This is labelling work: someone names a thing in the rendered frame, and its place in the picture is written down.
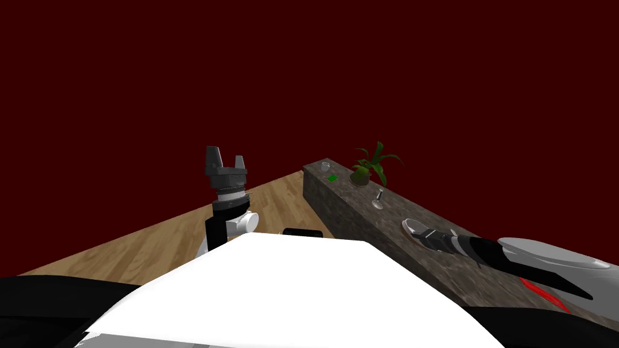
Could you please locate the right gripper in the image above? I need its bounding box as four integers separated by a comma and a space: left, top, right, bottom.
412, 229, 458, 254

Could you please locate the green potted plant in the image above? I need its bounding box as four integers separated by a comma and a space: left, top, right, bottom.
352, 141, 405, 189

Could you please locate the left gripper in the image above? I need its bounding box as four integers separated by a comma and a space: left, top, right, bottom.
205, 146, 248, 192

